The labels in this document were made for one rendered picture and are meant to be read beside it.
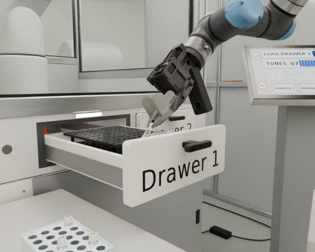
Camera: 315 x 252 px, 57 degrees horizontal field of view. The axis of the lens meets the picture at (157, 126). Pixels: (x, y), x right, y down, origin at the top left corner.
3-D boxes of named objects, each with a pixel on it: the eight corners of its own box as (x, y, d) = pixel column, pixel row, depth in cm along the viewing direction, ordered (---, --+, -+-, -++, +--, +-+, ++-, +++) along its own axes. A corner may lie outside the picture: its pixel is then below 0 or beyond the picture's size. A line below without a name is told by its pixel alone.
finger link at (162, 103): (137, 112, 62) (157, 83, 66) (155, 130, 64) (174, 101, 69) (145, 110, 60) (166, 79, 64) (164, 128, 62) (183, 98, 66)
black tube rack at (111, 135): (176, 160, 71) (177, 134, 70) (119, 177, 58) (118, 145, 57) (119, 147, 86) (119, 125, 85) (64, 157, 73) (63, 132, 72)
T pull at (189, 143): (212, 147, 57) (212, 140, 57) (188, 153, 52) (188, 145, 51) (197, 144, 59) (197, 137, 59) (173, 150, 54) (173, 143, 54)
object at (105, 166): (214, 164, 68) (214, 139, 67) (130, 194, 50) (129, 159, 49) (110, 141, 96) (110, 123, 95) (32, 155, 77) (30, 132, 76)
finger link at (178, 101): (160, 109, 66) (177, 83, 70) (165, 114, 67) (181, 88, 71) (173, 105, 62) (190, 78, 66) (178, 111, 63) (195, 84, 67)
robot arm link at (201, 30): (218, 2, 74) (198, 18, 81) (199, 28, 70) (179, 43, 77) (238, 25, 76) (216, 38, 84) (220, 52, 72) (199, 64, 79)
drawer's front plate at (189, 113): (195, 137, 113) (196, 108, 111) (140, 148, 92) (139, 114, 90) (191, 136, 114) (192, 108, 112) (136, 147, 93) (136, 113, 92)
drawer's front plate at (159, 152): (224, 171, 68) (226, 124, 67) (129, 208, 48) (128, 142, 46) (218, 169, 69) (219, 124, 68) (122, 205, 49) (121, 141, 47)
